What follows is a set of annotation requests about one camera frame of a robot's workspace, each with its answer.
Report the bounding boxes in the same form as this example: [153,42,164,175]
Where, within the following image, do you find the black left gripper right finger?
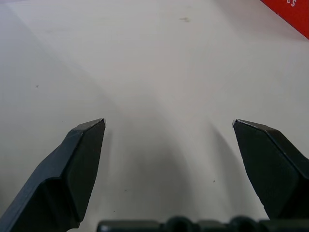
[232,118,309,222]

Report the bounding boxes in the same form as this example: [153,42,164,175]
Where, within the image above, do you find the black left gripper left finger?
[0,118,107,232]

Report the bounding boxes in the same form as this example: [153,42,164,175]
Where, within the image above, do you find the red box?
[260,0,309,40]

